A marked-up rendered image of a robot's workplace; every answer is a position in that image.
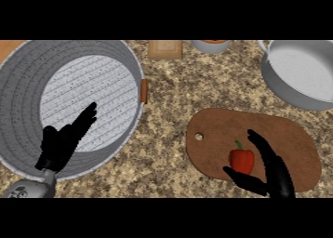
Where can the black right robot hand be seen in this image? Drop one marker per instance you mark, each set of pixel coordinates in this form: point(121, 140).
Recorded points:
point(273, 173)

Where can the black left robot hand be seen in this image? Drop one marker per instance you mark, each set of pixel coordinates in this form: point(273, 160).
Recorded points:
point(64, 144)

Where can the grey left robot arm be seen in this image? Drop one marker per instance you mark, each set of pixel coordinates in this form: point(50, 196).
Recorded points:
point(34, 187)

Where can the red bell pepper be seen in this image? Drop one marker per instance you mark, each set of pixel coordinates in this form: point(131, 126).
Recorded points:
point(241, 160)

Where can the brown wooden cutting board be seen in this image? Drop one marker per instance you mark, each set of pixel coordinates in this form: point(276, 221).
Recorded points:
point(247, 130)

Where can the grey metal pot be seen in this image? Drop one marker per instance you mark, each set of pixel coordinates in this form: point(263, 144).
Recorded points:
point(306, 76)

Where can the orange wooden board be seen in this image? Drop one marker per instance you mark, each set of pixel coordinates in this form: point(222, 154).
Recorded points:
point(1, 52)

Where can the large grey woven basket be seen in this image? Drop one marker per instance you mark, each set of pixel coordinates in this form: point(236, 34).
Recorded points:
point(77, 93)

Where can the small tan wooden block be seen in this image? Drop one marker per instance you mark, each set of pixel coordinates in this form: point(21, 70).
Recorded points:
point(164, 49)

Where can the white cup with orange contents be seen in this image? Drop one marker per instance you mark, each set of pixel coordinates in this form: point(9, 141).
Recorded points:
point(210, 46)

